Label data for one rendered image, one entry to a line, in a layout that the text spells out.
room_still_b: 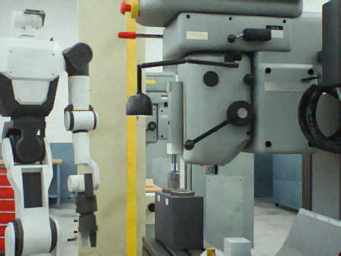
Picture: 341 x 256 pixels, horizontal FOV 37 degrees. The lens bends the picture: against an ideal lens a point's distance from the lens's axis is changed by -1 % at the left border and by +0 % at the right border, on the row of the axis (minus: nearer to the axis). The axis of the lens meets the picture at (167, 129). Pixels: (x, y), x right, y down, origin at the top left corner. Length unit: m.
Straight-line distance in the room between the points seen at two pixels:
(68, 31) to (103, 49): 7.43
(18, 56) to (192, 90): 0.83
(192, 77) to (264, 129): 0.25
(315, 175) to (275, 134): 0.31
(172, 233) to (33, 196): 0.57
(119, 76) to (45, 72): 1.22
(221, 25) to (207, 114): 0.25
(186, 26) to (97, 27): 1.88
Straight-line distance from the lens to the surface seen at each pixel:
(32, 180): 2.07
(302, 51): 1.54
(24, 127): 2.07
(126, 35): 1.60
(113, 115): 3.21
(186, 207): 1.86
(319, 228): 1.68
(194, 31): 1.42
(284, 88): 1.49
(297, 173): 9.05
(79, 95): 2.16
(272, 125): 1.47
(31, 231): 1.99
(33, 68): 2.05
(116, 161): 3.21
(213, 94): 1.44
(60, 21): 10.70
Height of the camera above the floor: 1.40
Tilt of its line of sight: level
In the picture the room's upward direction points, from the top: straight up
